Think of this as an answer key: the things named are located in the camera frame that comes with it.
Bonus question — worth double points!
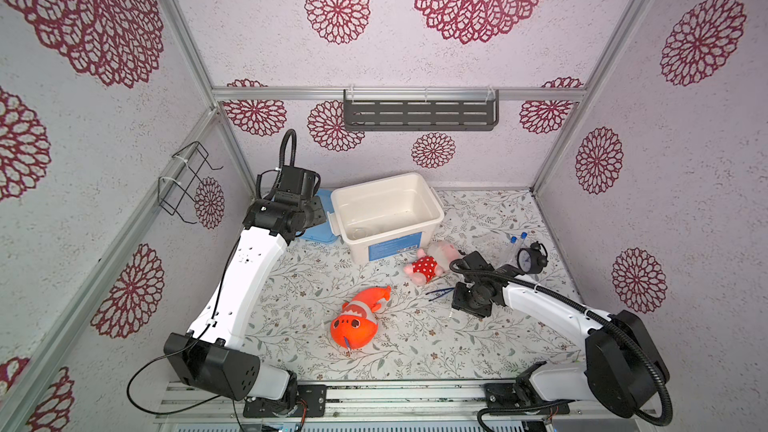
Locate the orange plush fish toy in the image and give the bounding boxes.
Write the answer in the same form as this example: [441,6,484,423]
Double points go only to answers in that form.
[329,286,392,350]

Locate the blue capped test tube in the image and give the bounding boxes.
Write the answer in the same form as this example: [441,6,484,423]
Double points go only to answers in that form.
[503,236,518,265]
[513,232,528,260]

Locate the dark grey wall shelf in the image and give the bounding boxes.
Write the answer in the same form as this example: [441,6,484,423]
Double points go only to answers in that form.
[342,90,499,132]

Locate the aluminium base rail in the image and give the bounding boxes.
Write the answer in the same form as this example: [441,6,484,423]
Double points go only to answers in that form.
[157,379,622,421]

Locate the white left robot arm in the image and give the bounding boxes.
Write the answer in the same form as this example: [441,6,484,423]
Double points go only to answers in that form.
[163,165,326,414]

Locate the blue plastic tweezers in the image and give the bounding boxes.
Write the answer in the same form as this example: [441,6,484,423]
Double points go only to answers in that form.
[427,287,454,301]

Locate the pink plush pig toy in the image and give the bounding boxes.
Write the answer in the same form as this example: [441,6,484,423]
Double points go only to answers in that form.
[404,240,464,286]

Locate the blue plastic lid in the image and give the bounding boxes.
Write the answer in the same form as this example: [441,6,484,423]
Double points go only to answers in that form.
[301,188,339,245]

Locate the black wire wall rack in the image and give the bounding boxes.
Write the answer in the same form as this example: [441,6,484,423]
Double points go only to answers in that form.
[156,141,223,225]

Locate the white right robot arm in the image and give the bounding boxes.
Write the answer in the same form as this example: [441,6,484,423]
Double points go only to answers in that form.
[450,243,673,427]

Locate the white plastic storage bin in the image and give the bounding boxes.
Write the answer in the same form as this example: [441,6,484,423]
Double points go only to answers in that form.
[327,173,445,265]

